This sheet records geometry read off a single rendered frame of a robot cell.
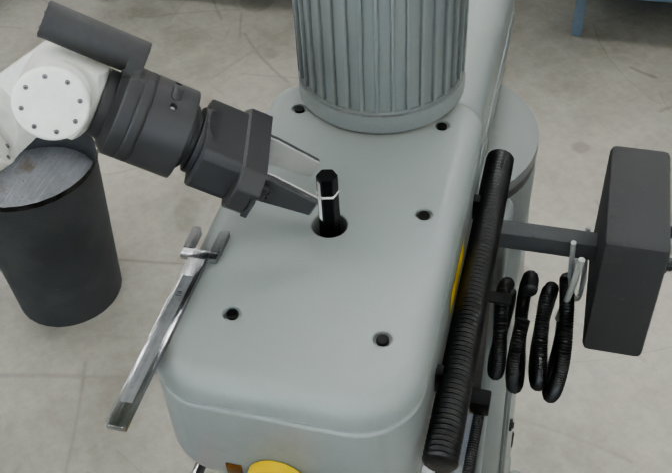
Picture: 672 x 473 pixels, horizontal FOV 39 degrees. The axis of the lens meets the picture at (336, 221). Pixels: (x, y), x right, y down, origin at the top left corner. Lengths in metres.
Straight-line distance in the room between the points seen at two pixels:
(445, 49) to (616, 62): 3.62
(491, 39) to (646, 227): 0.43
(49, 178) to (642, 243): 2.45
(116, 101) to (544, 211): 3.04
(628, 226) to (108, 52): 0.68
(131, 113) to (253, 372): 0.25
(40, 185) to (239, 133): 2.45
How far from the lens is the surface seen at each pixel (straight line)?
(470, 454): 1.15
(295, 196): 0.90
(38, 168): 3.39
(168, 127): 0.86
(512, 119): 1.65
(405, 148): 1.05
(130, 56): 0.86
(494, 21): 1.54
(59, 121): 0.84
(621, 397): 3.23
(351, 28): 1.00
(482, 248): 1.06
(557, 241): 1.33
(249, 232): 0.97
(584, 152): 4.08
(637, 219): 1.24
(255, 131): 0.90
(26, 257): 3.25
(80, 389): 3.33
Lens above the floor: 2.56
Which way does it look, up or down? 44 degrees down
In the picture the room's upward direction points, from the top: 4 degrees counter-clockwise
